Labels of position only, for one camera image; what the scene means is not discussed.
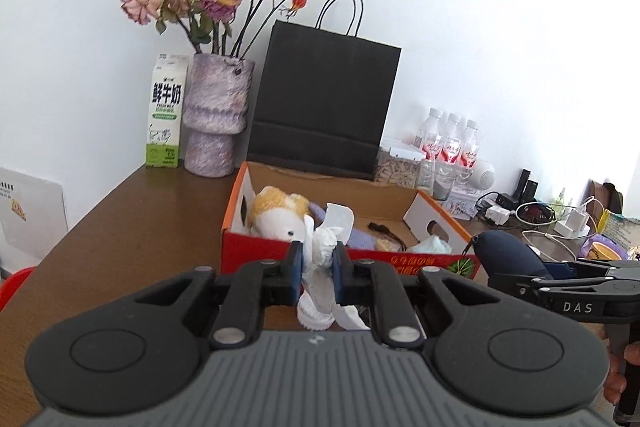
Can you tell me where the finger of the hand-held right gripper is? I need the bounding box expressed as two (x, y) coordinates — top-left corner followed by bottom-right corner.
(542, 258), (640, 280)
(487, 273), (617, 309)

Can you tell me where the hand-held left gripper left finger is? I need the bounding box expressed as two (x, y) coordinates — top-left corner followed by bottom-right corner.
(131, 241), (305, 350)

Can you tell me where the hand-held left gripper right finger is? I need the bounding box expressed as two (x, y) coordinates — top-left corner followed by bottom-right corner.
(332, 241), (502, 351)

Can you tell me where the white tissue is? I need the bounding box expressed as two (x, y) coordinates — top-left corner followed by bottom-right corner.
(300, 202), (369, 332)

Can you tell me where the navy blue zip case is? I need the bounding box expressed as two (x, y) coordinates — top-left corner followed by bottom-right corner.
(470, 231), (556, 293)

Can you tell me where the purple knitted pouch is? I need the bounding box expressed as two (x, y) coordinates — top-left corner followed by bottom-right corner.
(307, 202), (401, 253)

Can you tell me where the red cardboard box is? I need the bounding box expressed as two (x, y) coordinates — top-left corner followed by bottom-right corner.
(220, 161), (482, 280)

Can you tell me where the white plastic bottle cap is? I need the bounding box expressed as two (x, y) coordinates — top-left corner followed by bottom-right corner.
(296, 298), (336, 332)

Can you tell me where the white and orange plush toy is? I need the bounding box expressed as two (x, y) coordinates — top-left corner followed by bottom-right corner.
(246, 187), (314, 242)

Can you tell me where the black multi-head USB cable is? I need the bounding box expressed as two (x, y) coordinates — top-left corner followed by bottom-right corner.
(367, 221), (406, 253)

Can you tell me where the white mesh bath pouf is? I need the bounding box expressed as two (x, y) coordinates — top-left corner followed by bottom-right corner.
(407, 234), (454, 256)

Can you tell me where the clear lidded seed container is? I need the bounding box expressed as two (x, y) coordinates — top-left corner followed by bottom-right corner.
(375, 144), (426, 186)

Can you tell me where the person's right hand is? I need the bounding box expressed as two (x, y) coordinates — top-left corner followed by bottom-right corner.
(602, 341), (640, 408)

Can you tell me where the green and white packet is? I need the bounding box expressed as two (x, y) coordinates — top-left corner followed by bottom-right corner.
(597, 209), (640, 253)

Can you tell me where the brown bag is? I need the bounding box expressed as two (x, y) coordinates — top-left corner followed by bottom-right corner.
(587, 179), (624, 221)

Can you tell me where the black upright device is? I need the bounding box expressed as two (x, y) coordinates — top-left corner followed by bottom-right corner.
(515, 168), (539, 203)

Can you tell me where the white printed tin box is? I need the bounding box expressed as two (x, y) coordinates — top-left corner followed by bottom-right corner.
(442, 189), (484, 221)

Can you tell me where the white round speaker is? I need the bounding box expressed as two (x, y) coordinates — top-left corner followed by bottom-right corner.
(470, 159), (497, 190)

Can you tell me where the clear drinking glass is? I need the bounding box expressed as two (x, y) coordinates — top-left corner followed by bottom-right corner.
(430, 162), (459, 202)

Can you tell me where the red label water bottle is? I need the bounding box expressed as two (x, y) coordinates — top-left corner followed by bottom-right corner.
(414, 108), (445, 180)
(460, 119), (482, 170)
(440, 112), (464, 172)

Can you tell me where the black paper bag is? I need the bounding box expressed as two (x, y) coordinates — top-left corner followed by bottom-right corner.
(246, 0), (403, 182)

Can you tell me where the purple textured vase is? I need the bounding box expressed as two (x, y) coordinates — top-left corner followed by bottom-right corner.
(182, 53), (256, 179)

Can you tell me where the white and green milk carton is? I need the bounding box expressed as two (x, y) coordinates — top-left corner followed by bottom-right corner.
(145, 53), (190, 169)

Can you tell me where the white cable with round puck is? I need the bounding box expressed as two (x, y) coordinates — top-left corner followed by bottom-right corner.
(522, 229), (589, 263)

